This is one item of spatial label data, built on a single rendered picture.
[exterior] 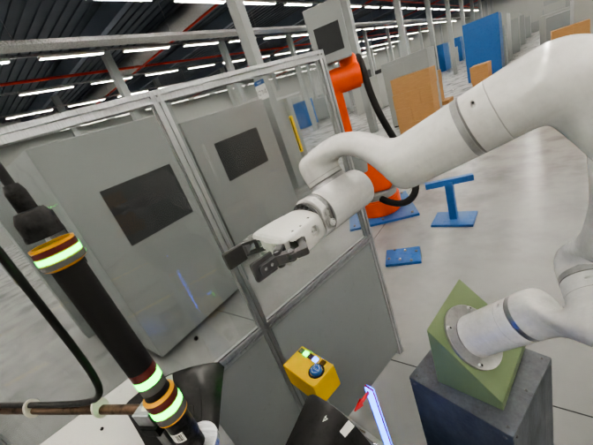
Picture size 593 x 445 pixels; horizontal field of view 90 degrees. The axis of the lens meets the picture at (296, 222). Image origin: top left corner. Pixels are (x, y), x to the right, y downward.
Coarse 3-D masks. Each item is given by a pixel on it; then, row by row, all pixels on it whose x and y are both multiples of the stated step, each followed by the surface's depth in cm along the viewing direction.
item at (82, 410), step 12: (0, 408) 54; (12, 408) 53; (36, 408) 51; (48, 408) 50; (60, 408) 49; (72, 408) 48; (84, 408) 47; (108, 408) 45; (120, 408) 44; (132, 408) 44
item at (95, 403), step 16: (0, 176) 29; (0, 256) 35; (16, 272) 36; (32, 288) 37; (48, 320) 38; (64, 336) 39; (80, 352) 41; (96, 384) 43; (32, 400) 52; (80, 400) 47; (96, 400) 45; (32, 416) 51; (96, 416) 45
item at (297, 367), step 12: (300, 348) 108; (288, 360) 105; (300, 360) 103; (288, 372) 103; (300, 372) 99; (324, 372) 96; (300, 384) 99; (312, 384) 93; (324, 384) 95; (336, 384) 98; (324, 396) 95
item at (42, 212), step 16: (16, 192) 30; (16, 208) 30; (32, 208) 30; (48, 208) 32; (16, 224) 30; (32, 224) 30; (48, 224) 31; (32, 240) 30; (176, 432) 41; (192, 432) 43
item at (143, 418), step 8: (136, 416) 42; (144, 416) 42; (144, 424) 42; (152, 424) 42; (200, 424) 48; (208, 424) 47; (144, 432) 42; (152, 432) 42; (160, 432) 42; (208, 432) 46; (216, 432) 46; (160, 440) 44; (168, 440) 43; (208, 440) 45; (216, 440) 45
